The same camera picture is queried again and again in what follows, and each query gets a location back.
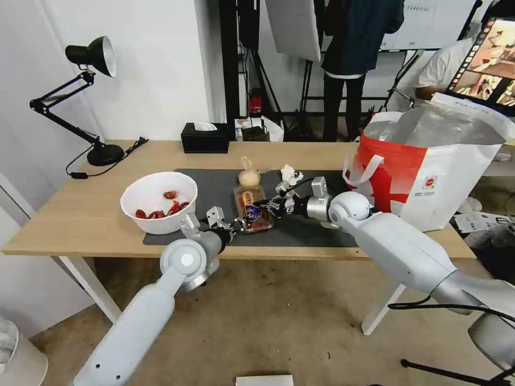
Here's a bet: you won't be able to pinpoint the clear plastic food tray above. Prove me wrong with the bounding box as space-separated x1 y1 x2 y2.
233 185 277 235

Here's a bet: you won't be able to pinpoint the clear bag with bun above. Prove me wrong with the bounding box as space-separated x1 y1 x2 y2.
237 155 267 190

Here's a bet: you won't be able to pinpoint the red white takeout bag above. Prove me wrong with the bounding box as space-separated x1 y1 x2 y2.
342 93 515 234

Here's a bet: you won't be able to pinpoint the black bag on floor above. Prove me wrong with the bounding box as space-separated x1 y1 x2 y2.
477 224 515 283

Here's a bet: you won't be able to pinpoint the orange blue snack wrapper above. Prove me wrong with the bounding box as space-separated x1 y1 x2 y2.
240 190 263 224

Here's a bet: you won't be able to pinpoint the crumpled white tissue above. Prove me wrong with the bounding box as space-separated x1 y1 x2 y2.
279 163 305 184

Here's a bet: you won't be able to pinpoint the dark grey table mat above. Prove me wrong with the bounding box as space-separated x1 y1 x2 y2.
143 167 364 250

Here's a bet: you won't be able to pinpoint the white round bowl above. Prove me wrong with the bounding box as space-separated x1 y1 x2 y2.
120 172 199 235

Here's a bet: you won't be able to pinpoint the black tissue box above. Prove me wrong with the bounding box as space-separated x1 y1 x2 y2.
180 122 231 155

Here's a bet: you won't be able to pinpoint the wooden table with white legs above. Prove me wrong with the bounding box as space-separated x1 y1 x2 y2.
1 139 478 337

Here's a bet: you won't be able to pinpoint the black desk lamp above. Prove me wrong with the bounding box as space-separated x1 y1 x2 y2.
28 35 126 167

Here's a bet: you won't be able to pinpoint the white flat box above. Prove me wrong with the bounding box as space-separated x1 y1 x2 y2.
234 374 295 386

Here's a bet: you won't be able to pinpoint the white reflector panel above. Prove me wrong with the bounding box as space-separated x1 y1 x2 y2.
263 0 323 63

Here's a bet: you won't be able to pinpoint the standing person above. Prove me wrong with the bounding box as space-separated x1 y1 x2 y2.
319 0 406 143

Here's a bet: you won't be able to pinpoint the printed papers on floor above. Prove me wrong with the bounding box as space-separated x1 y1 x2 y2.
453 210 515 234

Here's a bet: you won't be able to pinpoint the seated person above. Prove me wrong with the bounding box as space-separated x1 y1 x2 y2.
414 38 480 102

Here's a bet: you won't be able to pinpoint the black floor stand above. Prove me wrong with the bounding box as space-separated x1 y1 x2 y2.
400 357 515 386

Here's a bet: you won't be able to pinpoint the computer monitor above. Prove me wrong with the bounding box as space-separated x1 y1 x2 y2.
444 15 515 118

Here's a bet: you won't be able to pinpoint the white round bin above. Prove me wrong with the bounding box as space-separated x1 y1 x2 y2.
0 315 49 386

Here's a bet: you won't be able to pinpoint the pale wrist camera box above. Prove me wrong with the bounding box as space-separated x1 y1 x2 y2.
205 206 225 226
275 180 301 199

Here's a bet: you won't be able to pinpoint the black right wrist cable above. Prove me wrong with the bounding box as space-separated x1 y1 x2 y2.
287 177 316 199

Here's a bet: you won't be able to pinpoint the black lamp power cable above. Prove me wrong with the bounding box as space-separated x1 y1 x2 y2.
65 136 150 180

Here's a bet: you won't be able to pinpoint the black metal post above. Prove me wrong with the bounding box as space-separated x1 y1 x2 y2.
219 0 243 142

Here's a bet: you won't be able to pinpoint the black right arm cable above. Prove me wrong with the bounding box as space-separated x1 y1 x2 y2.
387 295 515 319

